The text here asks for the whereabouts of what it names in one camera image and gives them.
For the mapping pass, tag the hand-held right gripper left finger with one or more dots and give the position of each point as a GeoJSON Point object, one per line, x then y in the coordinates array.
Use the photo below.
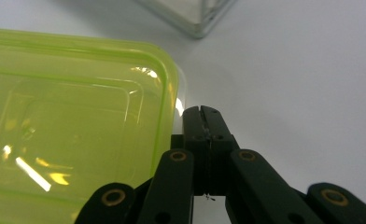
{"type": "Point", "coordinates": [196, 140]}

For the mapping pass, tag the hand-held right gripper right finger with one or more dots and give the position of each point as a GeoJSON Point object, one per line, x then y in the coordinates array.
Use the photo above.
{"type": "Point", "coordinates": [220, 146]}

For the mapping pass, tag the green translucent plastic lid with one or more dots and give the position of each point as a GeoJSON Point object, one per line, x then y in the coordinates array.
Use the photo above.
{"type": "Point", "coordinates": [72, 118]}

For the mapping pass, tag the clear plastic container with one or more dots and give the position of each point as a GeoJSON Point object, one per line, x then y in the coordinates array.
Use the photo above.
{"type": "Point", "coordinates": [192, 14]}

